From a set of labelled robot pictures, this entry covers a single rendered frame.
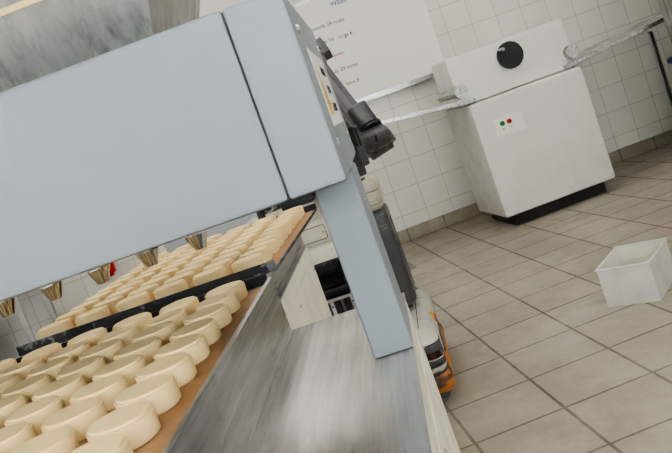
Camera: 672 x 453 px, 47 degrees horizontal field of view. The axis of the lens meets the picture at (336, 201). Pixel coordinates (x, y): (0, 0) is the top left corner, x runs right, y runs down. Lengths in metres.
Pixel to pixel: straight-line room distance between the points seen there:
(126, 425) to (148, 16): 0.35
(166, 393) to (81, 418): 0.07
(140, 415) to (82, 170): 0.21
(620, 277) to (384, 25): 3.32
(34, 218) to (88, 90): 0.11
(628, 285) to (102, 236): 2.76
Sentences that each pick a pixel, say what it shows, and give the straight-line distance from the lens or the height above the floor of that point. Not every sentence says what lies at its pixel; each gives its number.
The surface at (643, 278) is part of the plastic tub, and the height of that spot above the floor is 0.10.
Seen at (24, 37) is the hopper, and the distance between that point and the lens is 0.75.
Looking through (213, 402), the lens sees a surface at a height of 0.90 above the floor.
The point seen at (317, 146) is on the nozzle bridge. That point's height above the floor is 1.05.
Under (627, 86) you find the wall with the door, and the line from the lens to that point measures 6.59.
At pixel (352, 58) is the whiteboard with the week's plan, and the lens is 5.94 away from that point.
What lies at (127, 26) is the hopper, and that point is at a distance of 0.73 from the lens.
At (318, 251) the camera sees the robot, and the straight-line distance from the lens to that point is 2.70.
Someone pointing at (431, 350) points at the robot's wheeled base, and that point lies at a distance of 2.75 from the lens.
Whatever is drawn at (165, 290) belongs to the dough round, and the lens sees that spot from 1.15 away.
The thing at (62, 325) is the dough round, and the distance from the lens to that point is 1.23.
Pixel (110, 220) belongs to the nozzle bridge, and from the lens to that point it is 0.66.
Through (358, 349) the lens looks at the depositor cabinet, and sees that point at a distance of 0.81.
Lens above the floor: 1.07
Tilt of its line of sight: 6 degrees down
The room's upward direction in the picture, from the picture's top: 20 degrees counter-clockwise
